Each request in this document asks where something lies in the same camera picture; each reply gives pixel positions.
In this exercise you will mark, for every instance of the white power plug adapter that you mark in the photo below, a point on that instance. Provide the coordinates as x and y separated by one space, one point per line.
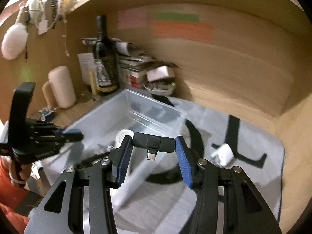
222 156

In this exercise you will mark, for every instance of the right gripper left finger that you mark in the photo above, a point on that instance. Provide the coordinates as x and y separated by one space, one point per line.
120 162

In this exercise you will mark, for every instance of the blue cartoon sticker card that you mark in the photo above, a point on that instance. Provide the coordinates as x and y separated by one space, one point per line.
47 114

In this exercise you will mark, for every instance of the green sticky note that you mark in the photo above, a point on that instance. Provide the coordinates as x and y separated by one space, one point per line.
173 16

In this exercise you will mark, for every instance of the white handwritten note paper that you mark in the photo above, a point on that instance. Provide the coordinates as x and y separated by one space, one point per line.
87 64

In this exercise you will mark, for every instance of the orange sleeve forearm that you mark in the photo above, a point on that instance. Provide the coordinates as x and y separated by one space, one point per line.
11 196

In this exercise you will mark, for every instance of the grey desk mat black letters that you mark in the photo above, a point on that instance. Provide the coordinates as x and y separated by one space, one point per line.
154 199

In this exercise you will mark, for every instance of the white bowl of stones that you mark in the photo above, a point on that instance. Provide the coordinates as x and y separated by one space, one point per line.
160 87

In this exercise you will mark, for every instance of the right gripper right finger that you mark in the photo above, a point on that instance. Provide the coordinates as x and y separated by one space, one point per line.
190 164

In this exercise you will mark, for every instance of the clear plastic storage box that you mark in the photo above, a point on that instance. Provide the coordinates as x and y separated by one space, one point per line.
117 126

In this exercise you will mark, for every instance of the orange sticky note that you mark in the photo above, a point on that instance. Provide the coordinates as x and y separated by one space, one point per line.
194 31

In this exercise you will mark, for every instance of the beige pink thermos mug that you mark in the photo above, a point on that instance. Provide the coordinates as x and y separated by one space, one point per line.
58 90

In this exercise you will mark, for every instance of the dark wine bottle elephant label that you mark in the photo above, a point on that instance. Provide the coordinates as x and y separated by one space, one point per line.
105 59

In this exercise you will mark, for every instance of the stack of books and papers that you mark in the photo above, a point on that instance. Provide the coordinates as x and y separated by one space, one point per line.
132 62

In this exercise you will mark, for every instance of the white fluffy brush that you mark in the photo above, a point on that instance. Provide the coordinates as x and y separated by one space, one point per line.
15 39

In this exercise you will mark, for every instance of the white card in bowl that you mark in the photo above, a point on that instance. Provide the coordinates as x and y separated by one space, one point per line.
162 72

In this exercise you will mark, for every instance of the pink sticky note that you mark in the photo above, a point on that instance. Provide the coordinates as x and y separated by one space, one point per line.
132 18

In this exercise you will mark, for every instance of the black usb wireless microphone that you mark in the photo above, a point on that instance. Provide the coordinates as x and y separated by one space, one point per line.
153 144

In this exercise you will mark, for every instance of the white handheld massager device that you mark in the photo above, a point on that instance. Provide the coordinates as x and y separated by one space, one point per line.
120 136

